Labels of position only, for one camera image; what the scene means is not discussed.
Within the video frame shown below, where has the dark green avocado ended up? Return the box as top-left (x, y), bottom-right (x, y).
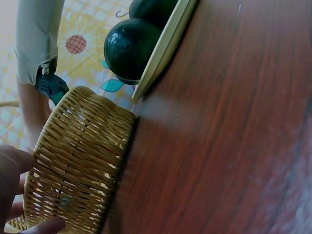
top-left (128, 0), bottom-right (180, 29)
top-left (103, 18), bottom-right (163, 85)

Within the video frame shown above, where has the person's left hand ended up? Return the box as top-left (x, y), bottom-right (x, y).
top-left (0, 143), bottom-right (66, 234)

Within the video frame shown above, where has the cream rectangular plate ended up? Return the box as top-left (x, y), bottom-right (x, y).
top-left (131, 0), bottom-right (199, 100)

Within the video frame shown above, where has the person's right hand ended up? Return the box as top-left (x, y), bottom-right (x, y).
top-left (16, 78), bottom-right (59, 155)

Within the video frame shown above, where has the person's right forearm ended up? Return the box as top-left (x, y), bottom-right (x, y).
top-left (14, 0), bottom-right (66, 86)

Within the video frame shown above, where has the woven wicker basket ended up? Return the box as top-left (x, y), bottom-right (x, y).
top-left (24, 85), bottom-right (137, 234)

